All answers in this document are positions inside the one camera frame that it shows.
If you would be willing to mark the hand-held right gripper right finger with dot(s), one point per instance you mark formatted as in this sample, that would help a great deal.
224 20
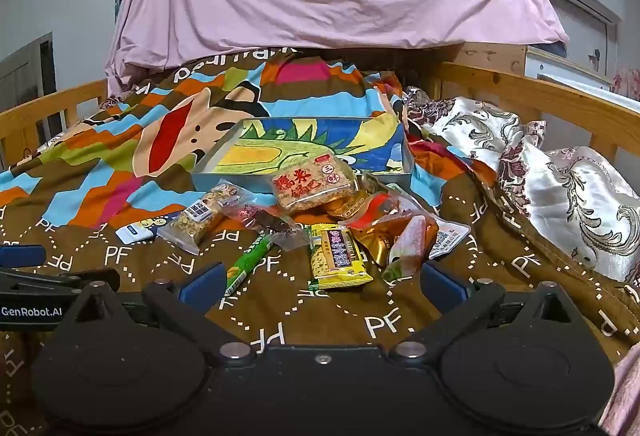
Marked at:
440 285

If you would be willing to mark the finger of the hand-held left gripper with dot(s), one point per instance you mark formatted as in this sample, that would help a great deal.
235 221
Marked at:
20 256
60 278

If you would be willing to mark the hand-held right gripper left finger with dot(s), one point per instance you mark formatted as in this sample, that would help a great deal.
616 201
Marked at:
202 288

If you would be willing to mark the green stick snack packet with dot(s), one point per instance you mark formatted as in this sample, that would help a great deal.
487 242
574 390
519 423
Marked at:
247 266

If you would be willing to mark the clear granola bar packet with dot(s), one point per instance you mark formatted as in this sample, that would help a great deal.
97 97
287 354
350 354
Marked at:
200 218

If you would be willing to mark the gold orange snack packet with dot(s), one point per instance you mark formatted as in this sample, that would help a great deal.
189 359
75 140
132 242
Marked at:
372 241

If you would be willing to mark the blue white snack packet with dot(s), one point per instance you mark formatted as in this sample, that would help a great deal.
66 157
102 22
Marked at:
135 232

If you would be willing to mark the clear dark dried fruit packet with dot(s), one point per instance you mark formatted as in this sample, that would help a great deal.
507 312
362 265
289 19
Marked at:
272 223

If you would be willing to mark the printed metal tray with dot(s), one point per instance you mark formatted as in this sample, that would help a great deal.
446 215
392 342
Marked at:
300 145

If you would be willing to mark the pink snack packet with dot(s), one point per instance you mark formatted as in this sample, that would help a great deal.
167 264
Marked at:
407 248

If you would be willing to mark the yellow green snack packet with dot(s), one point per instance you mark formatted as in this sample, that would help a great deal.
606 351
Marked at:
337 261

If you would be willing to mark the orange clear snack packet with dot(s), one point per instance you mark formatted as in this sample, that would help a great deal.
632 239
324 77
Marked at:
372 203

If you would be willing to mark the colourful printed blanket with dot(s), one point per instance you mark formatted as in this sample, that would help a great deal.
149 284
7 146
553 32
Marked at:
125 155

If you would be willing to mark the clear rice cracker packet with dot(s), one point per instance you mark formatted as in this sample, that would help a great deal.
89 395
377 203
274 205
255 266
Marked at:
312 186

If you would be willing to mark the grey door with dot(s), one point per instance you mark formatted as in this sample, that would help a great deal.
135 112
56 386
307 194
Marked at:
27 70

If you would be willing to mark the white cabinet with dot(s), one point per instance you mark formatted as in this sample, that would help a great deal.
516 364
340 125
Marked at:
565 63

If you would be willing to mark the pink floral cloth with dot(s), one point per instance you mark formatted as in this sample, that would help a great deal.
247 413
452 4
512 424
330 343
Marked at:
627 83

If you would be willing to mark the wooden bed frame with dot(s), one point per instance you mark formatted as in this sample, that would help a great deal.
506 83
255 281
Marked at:
500 76

